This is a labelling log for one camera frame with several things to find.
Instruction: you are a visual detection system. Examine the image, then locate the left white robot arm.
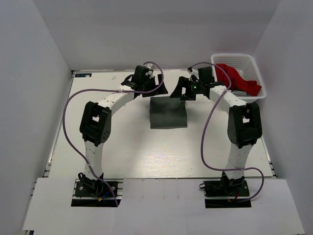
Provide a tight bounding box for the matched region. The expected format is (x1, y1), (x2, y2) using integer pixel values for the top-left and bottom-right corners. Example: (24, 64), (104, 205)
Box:
(79, 65), (168, 195)

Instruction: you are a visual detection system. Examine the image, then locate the dark grey t shirt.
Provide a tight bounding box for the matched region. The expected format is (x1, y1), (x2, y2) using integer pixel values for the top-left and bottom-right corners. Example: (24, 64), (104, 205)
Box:
(150, 96), (188, 129)

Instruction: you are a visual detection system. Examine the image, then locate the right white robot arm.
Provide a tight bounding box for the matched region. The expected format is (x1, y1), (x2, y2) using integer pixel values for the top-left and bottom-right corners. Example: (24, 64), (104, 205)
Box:
(170, 64), (262, 195)

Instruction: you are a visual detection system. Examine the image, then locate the blue table label sticker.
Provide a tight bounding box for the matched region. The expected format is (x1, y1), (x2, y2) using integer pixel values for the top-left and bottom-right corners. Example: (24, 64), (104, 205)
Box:
(74, 73), (92, 78)

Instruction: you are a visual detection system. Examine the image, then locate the red t shirt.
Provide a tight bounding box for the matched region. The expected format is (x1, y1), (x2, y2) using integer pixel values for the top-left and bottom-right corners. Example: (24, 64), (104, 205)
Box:
(215, 64), (262, 96)

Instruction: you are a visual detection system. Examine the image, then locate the light grey t shirt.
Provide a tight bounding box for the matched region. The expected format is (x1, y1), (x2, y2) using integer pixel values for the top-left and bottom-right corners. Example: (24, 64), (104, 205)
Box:
(231, 90), (248, 96)

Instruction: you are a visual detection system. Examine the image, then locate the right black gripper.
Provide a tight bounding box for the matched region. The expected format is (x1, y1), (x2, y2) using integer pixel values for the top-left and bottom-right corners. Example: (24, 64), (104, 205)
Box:
(170, 76), (204, 101)

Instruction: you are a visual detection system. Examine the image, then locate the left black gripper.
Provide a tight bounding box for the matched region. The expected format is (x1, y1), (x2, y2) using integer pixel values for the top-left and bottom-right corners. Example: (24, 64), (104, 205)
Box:
(141, 74), (167, 97)

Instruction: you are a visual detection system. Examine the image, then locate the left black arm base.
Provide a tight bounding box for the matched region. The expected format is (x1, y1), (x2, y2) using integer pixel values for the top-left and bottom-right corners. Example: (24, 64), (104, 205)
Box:
(71, 173), (123, 208)

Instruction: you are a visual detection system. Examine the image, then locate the white plastic laundry basket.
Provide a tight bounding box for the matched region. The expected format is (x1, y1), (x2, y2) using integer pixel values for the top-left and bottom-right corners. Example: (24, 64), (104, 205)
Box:
(211, 53), (267, 103)

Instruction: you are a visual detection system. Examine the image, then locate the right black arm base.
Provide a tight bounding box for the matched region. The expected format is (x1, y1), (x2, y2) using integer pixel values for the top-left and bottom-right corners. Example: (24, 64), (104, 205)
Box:
(199, 179), (251, 209)

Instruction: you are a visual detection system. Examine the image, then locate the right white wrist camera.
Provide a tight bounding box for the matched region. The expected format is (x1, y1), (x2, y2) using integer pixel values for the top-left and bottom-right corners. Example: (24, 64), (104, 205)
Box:
(187, 67), (199, 79)

